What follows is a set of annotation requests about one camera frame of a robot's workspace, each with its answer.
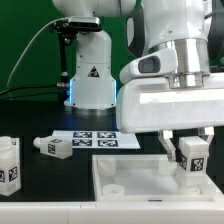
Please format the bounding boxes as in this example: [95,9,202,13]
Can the white sheet with tags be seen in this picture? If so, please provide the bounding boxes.
[53,130,140,149]

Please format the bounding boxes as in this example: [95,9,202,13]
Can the white camera cable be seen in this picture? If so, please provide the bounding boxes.
[5,17,64,98]

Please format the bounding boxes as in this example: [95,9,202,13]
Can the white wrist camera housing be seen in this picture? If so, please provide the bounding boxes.
[120,48,178,84]

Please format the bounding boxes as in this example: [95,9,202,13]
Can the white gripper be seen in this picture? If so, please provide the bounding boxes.
[116,73,224,162]

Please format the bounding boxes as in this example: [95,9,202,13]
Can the white square table top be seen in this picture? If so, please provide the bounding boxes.
[92,155,224,202]

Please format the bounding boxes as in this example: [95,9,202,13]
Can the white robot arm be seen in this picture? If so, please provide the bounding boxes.
[53,0,224,133]

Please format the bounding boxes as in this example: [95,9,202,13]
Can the black cable on table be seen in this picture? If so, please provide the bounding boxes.
[0,83,70,100]

